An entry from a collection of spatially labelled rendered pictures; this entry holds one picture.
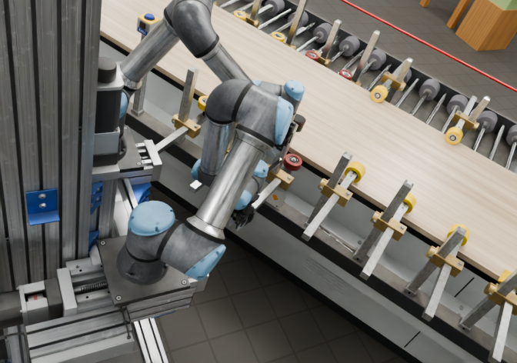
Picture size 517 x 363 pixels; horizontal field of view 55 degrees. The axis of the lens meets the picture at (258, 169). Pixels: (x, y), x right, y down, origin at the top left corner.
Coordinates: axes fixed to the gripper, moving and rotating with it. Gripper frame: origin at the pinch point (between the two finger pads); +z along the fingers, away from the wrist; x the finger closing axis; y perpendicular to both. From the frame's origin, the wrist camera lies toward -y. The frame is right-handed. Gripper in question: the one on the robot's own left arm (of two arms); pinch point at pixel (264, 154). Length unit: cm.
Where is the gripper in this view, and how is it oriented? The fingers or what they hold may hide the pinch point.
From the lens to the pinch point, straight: 199.4
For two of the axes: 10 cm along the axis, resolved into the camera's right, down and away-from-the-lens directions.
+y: 8.2, 5.3, -2.3
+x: 5.1, -4.9, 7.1
